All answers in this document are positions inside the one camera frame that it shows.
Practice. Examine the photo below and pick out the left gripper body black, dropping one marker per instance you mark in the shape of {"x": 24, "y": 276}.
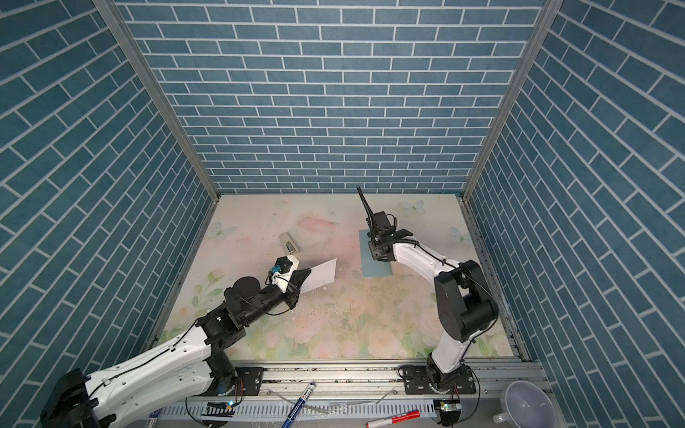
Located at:
{"x": 290, "y": 296}

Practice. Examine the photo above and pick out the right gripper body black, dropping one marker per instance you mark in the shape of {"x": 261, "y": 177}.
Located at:
{"x": 374, "y": 247}

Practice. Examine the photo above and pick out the white letter with blue border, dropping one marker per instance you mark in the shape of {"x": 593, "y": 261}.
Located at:
{"x": 320, "y": 276}

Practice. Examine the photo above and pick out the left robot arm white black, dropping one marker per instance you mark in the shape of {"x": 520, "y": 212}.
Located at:
{"x": 189, "y": 364}

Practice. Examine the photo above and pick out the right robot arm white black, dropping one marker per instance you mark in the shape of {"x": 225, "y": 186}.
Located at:
{"x": 465, "y": 306}

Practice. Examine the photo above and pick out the blue marker pen centre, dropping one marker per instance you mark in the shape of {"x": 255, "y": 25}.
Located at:
{"x": 298, "y": 406}

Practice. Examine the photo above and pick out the blue marker pen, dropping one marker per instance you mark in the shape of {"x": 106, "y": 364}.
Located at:
{"x": 298, "y": 406}
{"x": 153, "y": 419}

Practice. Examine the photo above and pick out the red marker pen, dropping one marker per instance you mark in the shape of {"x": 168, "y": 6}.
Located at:
{"x": 388, "y": 421}

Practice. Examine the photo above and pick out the blue marker pen left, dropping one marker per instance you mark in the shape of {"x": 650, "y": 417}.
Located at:
{"x": 153, "y": 419}

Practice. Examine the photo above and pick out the white cup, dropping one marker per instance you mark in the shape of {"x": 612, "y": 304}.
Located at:
{"x": 523, "y": 404}

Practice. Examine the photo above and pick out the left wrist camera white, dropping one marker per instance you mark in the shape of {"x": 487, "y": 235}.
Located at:
{"x": 280, "y": 274}

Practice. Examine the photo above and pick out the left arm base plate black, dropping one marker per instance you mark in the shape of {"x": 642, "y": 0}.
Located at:
{"x": 243, "y": 381}

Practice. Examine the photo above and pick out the aluminium mounting rail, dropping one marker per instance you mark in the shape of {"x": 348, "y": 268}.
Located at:
{"x": 377, "y": 379}

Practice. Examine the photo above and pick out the white slotted cable duct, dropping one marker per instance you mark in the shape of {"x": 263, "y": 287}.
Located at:
{"x": 276, "y": 410}

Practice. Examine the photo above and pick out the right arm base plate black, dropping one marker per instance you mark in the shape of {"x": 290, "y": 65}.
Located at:
{"x": 423, "y": 380}

